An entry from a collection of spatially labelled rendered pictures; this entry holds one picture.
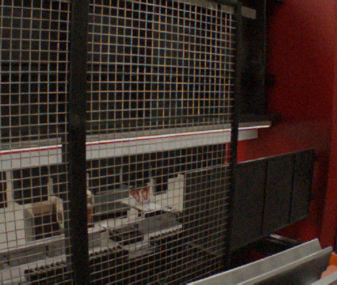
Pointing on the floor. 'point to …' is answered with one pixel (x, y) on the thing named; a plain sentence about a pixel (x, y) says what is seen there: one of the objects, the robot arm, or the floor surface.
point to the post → (75, 139)
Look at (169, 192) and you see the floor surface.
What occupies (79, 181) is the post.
